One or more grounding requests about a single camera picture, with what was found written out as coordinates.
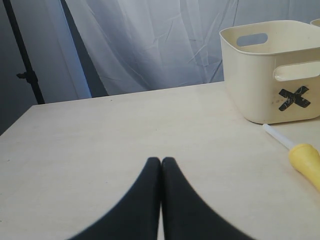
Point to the black backdrop stand pole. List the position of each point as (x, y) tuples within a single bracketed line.
[(29, 75)]

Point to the detached chicken head with tube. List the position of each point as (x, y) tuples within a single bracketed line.
[(303, 157)]

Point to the cream bin marked X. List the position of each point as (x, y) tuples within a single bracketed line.
[(272, 70)]

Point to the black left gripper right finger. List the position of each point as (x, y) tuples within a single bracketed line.
[(185, 215)]

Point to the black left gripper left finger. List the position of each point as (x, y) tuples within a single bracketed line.
[(136, 215)]

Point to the cream bin marked O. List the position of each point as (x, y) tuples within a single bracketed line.
[(315, 22)]

